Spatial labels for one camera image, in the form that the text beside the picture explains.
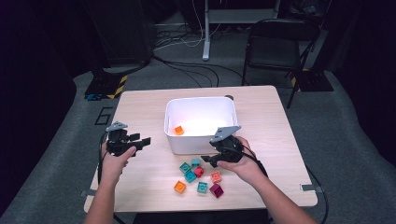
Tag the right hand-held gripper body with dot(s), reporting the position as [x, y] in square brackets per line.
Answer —
[230, 149]

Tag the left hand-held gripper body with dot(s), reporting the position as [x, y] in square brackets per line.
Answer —
[120, 143]

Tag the coral toy block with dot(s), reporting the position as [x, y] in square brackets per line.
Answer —
[216, 177]

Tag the red toy block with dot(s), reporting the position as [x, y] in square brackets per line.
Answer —
[199, 172]

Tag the white plastic storage box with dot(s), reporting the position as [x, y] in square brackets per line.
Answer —
[193, 146]

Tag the teal toy block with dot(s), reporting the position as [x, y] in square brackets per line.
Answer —
[195, 162]
[190, 176]
[185, 167]
[202, 186]

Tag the maroon toy block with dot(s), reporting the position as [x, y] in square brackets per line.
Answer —
[216, 190]

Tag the orange toy block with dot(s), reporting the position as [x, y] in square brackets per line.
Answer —
[179, 130]
[180, 186]

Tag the person's right hand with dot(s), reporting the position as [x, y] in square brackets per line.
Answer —
[246, 169]

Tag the person's left hand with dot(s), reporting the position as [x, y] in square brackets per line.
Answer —
[113, 168]

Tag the small blue object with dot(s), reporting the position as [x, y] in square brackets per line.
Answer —
[93, 97]

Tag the grey tape strip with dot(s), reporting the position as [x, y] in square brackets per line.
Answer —
[308, 187]
[89, 193]

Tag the black striped stand base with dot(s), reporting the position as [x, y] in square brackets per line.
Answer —
[102, 85]

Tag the black folding chair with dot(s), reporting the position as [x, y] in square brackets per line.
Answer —
[274, 53]

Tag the large dark cabinet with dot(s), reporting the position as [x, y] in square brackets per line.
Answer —
[124, 31]

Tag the white desk frame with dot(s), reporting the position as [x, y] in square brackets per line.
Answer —
[206, 31]

